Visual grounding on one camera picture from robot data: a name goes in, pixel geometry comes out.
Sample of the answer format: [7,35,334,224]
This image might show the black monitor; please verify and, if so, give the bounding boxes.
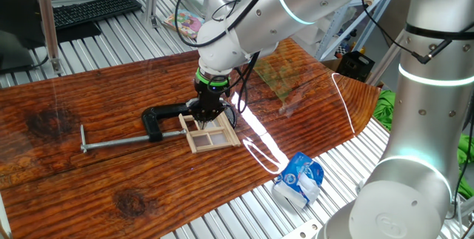
[0,0,103,73]

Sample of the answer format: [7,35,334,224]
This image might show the green cloth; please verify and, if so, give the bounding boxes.
[372,89,474,199]

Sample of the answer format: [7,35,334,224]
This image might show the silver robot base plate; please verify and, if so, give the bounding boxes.
[281,218,323,239]

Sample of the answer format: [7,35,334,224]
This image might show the aluminium frame strut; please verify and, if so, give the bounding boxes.
[316,0,407,61]
[364,31,405,87]

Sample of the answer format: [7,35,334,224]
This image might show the miniature wooden sliding window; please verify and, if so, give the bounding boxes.
[178,110,241,155]

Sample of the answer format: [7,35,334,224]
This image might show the black keyboard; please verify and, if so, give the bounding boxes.
[51,0,144,31]

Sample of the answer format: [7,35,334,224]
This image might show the glossy wood grain mat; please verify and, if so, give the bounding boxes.
[0,38,381,239]

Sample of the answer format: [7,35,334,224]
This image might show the black cable with plug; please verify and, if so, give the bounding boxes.
[355,0,474,65]

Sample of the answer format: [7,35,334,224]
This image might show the black plastic crate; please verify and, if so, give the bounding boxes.
[335,50,375,84]

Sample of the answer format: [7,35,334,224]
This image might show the black C-clamp with steel screw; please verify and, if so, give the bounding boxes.
[79,100,238,154]

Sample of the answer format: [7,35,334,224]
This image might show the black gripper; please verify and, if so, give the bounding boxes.
[191,79,230,131]

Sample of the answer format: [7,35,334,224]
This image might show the blue tissue pack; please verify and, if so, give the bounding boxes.
[272,152,325,209]

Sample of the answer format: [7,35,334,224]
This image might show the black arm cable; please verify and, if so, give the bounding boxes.
[173,0,282,115]

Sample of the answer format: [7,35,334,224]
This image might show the colourful children's book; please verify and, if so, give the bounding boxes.
[162,8,205,40]

